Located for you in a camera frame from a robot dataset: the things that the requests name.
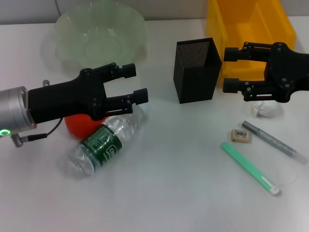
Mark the white paper ball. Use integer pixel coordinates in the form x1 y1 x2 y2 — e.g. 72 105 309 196
251 100 283 118

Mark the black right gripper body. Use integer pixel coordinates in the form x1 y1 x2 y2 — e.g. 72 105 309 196
264 42 309 103

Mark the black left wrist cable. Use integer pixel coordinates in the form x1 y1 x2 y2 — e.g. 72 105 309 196
11 118 62 147

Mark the silver marker pen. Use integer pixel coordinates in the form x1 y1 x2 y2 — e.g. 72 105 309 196
241 120 308 165

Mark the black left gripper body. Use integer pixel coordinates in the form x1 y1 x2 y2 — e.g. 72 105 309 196
28 68 109 124

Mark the green pen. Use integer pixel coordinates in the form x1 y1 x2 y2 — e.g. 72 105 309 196
221 142 282 196

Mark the clear green-label water bottle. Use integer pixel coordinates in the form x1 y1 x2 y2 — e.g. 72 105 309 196
67 106 148 179

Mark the green glass fruit bowl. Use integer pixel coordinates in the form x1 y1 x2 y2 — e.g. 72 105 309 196
41 0 148 77

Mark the black mesh pen holder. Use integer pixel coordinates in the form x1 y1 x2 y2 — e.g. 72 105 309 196
173 37 222 104

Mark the yellow plastic bin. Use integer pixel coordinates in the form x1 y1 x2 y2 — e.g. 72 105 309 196
205 0 297 87

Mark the beige eraser with barcode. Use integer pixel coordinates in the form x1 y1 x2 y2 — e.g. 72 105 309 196
231 129 252 144

